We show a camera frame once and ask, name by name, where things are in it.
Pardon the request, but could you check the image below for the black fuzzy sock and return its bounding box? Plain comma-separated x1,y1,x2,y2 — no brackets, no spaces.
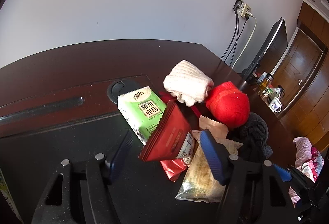
226,113,273,163

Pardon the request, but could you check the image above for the red snack packet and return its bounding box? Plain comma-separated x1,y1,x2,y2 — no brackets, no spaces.
139,101,196,162

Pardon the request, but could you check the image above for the cream knitted sock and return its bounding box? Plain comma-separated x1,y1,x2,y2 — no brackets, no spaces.
163,60,214,107

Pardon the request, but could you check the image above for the beige paper snack packet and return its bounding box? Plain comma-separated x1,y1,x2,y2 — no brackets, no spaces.
198,115,229,141

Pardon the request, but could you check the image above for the clear grain snack bag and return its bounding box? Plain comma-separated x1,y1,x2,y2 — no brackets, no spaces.
175,140,244,205

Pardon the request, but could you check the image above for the black desk mat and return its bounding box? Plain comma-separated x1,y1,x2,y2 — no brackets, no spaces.
0,113,232,224

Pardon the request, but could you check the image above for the shiny red foil packet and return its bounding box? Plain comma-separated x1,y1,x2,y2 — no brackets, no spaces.
160,158,191,182

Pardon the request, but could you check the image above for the red rolled sock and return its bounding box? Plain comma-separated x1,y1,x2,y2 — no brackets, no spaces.
205,81,250,129

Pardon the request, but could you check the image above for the green white tissue pack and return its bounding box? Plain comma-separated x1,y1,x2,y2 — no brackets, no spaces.
118,86,167,145

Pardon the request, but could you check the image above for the white blue mug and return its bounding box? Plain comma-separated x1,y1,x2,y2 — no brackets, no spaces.
269,97,282,113

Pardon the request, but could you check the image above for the glass tea bottle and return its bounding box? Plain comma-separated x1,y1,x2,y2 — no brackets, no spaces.
257,73,273,96

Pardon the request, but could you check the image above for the black computer monitor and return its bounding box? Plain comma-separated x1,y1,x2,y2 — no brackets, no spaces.
240,17,288,83

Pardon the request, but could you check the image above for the wooden door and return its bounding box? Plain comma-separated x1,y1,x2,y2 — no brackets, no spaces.
272,28,327,114

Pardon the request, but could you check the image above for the black desk cable grommet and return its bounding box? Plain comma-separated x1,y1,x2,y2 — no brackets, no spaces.
107,79,141,104

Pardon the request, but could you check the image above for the grey cable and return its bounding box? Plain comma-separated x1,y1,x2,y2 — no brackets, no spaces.
228,17,250,68

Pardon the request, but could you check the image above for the white cable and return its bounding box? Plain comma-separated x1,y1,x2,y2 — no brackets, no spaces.
231,14,258,69

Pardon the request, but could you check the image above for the wall power socket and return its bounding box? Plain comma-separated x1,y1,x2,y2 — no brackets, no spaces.
233,0,253,20

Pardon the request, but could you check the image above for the black cable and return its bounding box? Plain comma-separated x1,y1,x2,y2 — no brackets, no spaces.
220,1,244,63

